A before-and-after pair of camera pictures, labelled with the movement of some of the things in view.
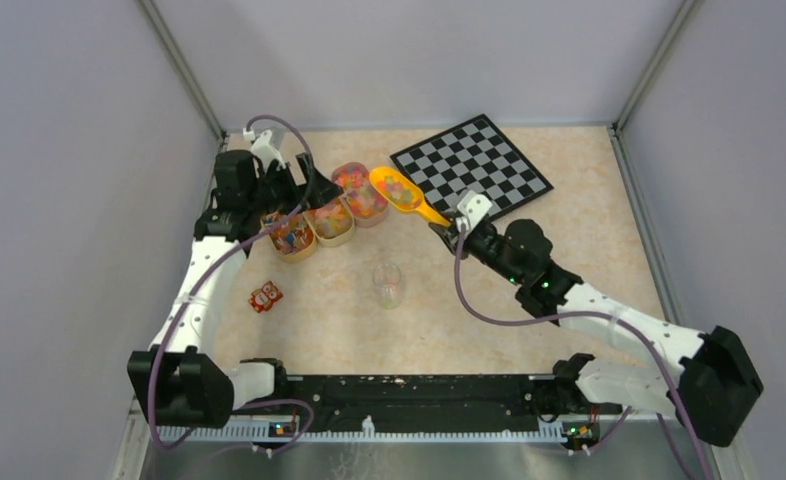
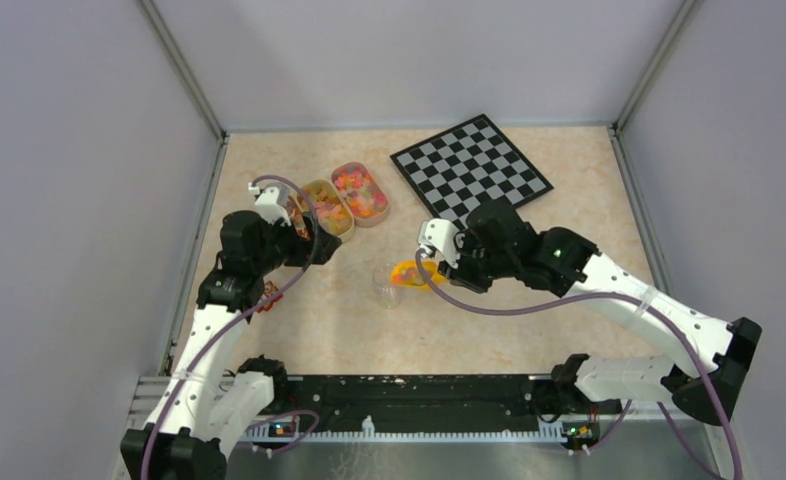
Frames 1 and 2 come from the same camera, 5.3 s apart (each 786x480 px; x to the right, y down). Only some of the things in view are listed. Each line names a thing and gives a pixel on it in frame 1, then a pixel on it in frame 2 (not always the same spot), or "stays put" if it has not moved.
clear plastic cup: x=386 y=280 stays put
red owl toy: x=263 y=299 stays put
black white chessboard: x=474 y=155 stays put
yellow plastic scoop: x=404 y=193 → x=407 y=274
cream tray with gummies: x=332 y=224 stays put
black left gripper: x=297 y=192 → x=320 y=247
